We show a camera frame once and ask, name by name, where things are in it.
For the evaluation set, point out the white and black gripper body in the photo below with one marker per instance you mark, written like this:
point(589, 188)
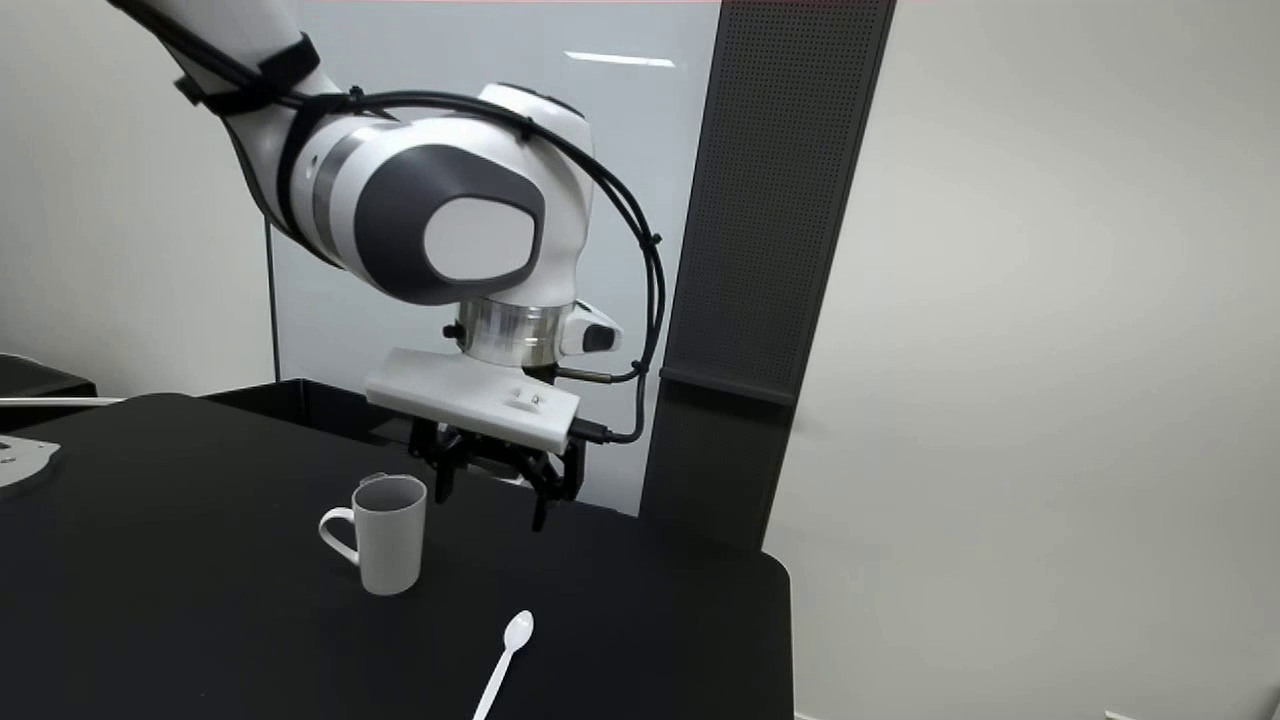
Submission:
point(499, 415)

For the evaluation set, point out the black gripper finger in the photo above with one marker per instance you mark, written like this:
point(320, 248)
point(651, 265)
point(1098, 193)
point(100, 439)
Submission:
point(446, 465)
point(546, 472)

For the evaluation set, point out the white plastic spoon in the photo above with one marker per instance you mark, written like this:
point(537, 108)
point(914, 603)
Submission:
point(516, 636)

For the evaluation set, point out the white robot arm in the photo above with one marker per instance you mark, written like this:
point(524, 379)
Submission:
point(469, 200)

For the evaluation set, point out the white mug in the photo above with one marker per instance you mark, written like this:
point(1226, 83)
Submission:
point(381, 535)

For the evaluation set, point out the grey object at table edge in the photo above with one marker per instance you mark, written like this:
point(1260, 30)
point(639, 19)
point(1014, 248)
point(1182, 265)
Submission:
point(27, 462)

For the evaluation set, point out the dark grey pillar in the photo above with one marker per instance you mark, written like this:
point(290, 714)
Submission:
point(787, 112)

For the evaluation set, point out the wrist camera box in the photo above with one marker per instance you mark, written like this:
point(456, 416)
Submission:
point(584, 330)

